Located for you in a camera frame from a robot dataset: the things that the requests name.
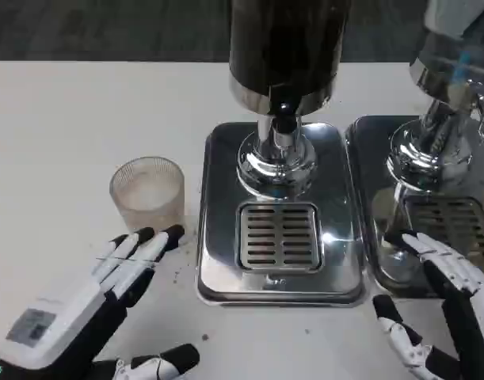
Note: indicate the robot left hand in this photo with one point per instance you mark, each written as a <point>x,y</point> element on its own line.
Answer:
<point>67,312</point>

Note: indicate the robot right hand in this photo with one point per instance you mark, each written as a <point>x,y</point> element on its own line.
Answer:
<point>471,316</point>

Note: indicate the clear ribbed glass cup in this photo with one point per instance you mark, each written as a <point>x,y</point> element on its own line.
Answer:
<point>146,194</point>

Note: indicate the drink dispenser with clear tank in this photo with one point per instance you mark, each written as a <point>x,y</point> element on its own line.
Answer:
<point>435,130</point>

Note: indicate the black dispenser tap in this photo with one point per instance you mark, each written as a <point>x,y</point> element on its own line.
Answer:
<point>284,115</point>

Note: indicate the drink dispenser with dark tank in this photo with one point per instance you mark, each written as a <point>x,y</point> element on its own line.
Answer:
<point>285,47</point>

